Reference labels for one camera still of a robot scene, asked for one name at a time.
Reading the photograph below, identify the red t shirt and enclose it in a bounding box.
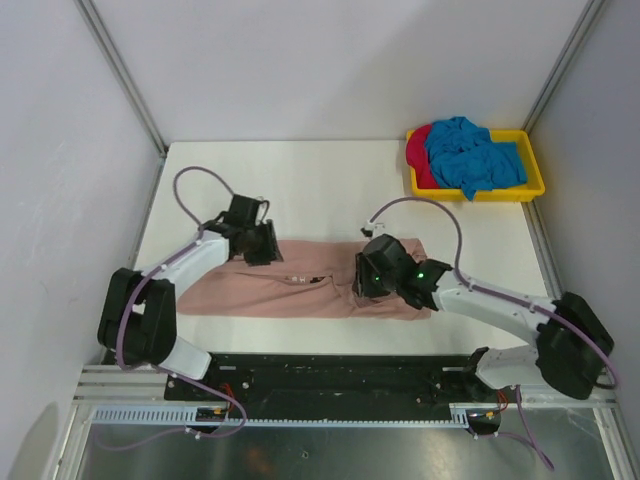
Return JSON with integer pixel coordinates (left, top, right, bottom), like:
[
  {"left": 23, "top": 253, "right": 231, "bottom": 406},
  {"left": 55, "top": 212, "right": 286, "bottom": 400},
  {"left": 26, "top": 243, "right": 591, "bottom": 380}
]
[{"left": 405, "top": 124, "right": 440, "bottom": 190}]

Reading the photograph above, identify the grey slotted cable duct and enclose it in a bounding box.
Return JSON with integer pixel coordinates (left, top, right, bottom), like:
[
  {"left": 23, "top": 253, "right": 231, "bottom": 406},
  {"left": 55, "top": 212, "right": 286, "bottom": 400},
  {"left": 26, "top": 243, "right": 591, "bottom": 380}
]
[{"left": 91, "top": 404, "right": 502, "bottom": 429}]

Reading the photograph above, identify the yellow plastic bin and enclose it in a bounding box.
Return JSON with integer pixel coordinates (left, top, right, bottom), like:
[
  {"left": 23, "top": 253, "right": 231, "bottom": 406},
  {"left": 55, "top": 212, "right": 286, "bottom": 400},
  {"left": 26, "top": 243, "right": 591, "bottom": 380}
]
[{"left": 406, "top": 129, "right": 545, "bottom": 203}]

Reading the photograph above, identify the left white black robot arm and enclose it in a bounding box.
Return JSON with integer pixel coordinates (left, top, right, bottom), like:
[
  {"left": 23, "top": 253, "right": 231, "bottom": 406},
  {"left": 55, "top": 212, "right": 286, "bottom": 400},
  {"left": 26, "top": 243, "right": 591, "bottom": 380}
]
[{"left": 97, "top": 194, "right": 282, "bottom": 400}]

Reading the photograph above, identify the left aluminium corner post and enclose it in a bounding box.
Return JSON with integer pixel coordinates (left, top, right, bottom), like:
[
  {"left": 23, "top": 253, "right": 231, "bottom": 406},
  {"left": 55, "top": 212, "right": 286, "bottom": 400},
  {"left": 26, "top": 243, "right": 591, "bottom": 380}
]
[{"left": 74, "top": 0, "right": 168, "bottom": 158}]

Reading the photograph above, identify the aluminium frame rail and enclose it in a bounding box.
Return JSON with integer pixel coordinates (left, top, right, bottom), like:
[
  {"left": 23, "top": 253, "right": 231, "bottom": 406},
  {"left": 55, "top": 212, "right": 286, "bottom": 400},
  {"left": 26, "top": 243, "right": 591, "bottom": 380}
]
[{"left": 73, "top": 364, "right": 174, "bottom": 405}]

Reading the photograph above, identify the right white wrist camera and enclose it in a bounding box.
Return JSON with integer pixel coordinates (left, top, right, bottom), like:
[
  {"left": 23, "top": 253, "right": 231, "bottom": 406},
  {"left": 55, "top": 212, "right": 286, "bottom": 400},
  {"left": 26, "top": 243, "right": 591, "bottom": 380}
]
[{"left": 360, "top": 220, "right": 386, "bottom": 239}]

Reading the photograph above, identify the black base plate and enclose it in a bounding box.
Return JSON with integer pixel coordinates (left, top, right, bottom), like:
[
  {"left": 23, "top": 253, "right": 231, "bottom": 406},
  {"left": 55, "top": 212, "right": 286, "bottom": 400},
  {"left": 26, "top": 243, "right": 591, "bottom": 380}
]
[{"left": 163, "top": 352, "right": 522, "bottom": 407}]

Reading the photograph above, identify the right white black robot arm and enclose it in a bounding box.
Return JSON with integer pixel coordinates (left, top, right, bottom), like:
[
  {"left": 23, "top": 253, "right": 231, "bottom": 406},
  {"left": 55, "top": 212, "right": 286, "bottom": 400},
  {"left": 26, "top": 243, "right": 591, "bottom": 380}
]
[{"left": 353, "top": 234, "right": 614, "bottom": 401}]

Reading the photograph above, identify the right aluminium corner post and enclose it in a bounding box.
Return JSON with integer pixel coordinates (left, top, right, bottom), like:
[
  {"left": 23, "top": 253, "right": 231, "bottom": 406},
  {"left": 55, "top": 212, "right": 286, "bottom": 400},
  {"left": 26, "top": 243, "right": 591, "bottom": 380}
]
[{"left": 522, "top": 0, "right": 610, "bottom": 134}]

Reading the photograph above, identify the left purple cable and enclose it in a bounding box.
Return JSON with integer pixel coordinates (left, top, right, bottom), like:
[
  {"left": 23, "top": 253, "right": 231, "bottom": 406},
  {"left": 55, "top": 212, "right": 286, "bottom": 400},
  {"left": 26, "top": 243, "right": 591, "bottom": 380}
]
[{"left": 94, "top": 167, "right": 249, "bottom": 451}]

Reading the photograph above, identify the blue t shirt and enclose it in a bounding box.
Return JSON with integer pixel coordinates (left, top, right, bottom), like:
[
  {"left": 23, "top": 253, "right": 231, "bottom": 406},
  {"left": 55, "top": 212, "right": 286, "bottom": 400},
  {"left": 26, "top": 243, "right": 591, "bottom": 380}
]
[{"left": 424, "top": 117, "right": 528, "bottom": 201}]

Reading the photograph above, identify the pink t shirt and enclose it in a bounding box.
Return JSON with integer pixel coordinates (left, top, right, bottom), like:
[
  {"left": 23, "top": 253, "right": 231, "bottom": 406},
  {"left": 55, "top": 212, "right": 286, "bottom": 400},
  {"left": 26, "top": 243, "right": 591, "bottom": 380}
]
[{"left": 177, "top": 240, "right": 431, "bottom": 321}]

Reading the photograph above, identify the aluminium corner post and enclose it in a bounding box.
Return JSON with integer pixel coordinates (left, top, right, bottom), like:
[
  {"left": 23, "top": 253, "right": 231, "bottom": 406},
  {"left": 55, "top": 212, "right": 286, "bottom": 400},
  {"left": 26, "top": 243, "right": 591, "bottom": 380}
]
[
  {"left": 74, "top": 0, "right": 168, "bottom": 158},
  {"left": 522, "top": 0, "right": 610, "bottom": 134}
]

